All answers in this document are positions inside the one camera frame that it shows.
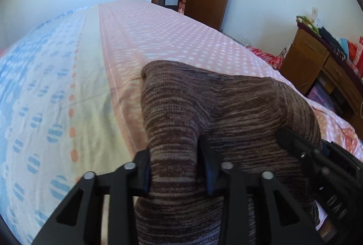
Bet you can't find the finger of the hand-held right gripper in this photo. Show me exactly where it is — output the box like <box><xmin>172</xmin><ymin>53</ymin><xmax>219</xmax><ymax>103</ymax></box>
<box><xmin>276</xmin><ymin>127</ymin><xmax>323</xmax><ymax>169</ymax></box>

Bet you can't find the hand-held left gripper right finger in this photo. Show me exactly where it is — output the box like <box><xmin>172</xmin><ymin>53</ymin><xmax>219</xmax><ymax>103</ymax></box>
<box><xmin>198</xmin><ymin>136</ymin><xmax>324</xmax><ymax>245</ymax></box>

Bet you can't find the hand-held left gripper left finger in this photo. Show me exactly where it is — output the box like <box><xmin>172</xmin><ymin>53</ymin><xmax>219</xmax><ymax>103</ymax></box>
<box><xmin>31</xmin><ymin>149</ymin><xmax>152</xmax><ymax>245</ymax></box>

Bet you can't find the brown striped knit sweater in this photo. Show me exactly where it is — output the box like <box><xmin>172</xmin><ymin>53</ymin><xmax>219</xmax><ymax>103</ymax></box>
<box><xmin>133</xmin><ymin>60</ymin><xmax>322</xmax><ymax>245</ymax></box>

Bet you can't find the purple box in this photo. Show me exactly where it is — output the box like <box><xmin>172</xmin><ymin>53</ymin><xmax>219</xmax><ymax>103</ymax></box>
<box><xmin>308</xmin><ymin>78</ymin><xmax>345</xmax><ymax>113</ymax></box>

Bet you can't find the wooden desk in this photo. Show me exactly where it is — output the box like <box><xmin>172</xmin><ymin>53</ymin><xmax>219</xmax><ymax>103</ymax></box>
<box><xmin>280</xmin><ymin>26</ymin><xmax>363</xmax><ymax>132</ymax></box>

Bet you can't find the red packet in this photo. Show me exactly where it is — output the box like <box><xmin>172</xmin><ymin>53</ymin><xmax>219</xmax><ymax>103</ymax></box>
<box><xmin>347</xmin><ymin>37</ymin><xmax>363</xmax><ymax>67</ymax></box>

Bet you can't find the dark blue cloth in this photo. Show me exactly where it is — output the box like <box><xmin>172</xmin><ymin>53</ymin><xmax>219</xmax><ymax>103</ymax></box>
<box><xmin>319</xmin><ymin>27</ymin><xmax>343</xmax><ymax>48</ymax></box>

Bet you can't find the pastel dotted bed sheet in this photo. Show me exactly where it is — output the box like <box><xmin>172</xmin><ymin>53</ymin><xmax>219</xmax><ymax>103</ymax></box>
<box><xmin>0</xmin><ymin>0</ymin><xmax>363</xmax><ymax>245</ymax></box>

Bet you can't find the green item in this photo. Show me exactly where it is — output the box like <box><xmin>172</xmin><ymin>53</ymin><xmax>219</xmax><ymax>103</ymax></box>
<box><xmin>296</xmin><ymin>15</ymin><xmax>321</xmax><ymax>34</ymax></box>

